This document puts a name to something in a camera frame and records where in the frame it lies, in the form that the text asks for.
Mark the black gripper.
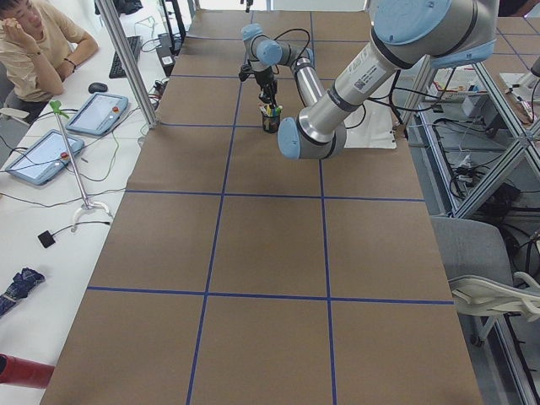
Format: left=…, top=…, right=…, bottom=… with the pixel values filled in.
left=254, top=67, right=278, bottom=105

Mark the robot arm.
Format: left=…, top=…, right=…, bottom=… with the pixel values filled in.
left=239, top=0, right=499, bottom=159

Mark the black mesh pen cup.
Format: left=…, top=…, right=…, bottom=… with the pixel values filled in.
left=260, top=105, right=281, bottom=133

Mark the black keyboard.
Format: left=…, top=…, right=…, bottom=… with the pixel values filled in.
left=108, top=35, right=143, bottom=80

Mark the far teach pendant tablet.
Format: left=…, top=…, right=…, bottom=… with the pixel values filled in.
left=65, top=92, right=128, bottom=136

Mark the teach pendant tablet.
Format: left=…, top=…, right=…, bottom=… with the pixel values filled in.
left=65, top=92, right=128, bottom=136
left=5, top=130, right=70, bottom=186

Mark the black computer mouse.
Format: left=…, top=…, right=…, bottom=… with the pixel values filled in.
left=88, top=82, right=108, bottom=94

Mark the silver stand green clip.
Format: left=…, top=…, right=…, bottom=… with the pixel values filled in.
left=49, top=100, right=114, bottom=233

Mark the seated person beige shirt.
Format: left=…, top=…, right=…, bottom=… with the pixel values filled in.
left=1, top=1, right=99, bottom=103

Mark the near teach pendant tablet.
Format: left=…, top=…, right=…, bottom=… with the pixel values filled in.
left=5, top=130, right=70, bottom=186

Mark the grey office chair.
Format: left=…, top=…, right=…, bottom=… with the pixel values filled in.
left=431, top=216, right=539, bottom=347

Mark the small black square puck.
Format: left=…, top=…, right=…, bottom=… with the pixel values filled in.
left=37, top=230, right=56, bottom=248

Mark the folded blue umbrella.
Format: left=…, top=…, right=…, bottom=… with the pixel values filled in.
left=1, top=267, right=46, bottom=316

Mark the red cylinder bottle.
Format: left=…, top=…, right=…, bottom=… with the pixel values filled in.
left=1, top=354, right=55, bottom=389

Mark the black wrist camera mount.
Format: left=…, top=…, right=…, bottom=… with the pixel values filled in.
left=238, top=63, right=254, bottom=83

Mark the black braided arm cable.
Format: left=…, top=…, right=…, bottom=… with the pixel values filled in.
left=269, top=27, right=314, bottom=68

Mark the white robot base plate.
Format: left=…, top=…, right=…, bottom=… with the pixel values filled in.
left=344, top=102, right=397, bottom=149

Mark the aluminium frame post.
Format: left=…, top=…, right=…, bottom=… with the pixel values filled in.
left=95, top=0, right=158, bottom=129

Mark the aluminium side frame rack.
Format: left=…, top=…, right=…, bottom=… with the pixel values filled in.
left=404, top=16, right=540, bottom=405

